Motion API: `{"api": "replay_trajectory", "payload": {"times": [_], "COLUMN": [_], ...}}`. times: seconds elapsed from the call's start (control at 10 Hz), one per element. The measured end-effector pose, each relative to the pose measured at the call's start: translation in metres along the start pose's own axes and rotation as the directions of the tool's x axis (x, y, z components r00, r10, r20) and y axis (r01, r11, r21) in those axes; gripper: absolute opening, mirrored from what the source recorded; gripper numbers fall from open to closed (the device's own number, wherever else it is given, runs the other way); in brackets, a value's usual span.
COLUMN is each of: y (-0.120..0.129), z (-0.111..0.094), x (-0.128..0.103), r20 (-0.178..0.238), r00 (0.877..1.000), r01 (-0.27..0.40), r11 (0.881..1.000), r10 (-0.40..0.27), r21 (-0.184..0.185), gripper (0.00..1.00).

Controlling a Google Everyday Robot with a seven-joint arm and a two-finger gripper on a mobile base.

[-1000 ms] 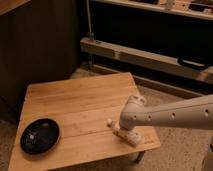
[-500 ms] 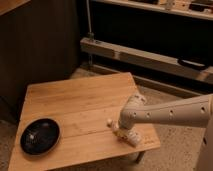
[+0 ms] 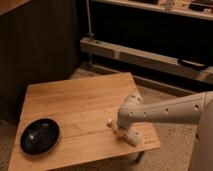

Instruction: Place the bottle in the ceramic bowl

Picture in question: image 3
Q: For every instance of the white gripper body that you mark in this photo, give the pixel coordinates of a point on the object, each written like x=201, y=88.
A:
x=125, y=126

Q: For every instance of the white plastic bottle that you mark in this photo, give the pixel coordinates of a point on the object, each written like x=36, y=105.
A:
x=129, y=136

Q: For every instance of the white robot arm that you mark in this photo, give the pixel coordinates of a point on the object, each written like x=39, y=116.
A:
x=193, y=109

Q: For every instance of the black ceramic bowl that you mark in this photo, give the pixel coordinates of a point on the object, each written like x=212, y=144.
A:
x=39, y=136

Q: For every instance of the wooden table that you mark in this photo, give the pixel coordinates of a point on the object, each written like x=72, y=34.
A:
x=81, y=107

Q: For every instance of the wooden shelf beam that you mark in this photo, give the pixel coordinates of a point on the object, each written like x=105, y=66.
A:
x=145, y=59

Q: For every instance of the black object on shelf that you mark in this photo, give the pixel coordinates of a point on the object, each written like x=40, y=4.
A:
x=192, y=65

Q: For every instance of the metal pole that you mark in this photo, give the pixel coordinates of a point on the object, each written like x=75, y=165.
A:
x=90, y=32

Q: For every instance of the upper wooden shelf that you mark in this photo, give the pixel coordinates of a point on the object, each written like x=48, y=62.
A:
x=156, y=8

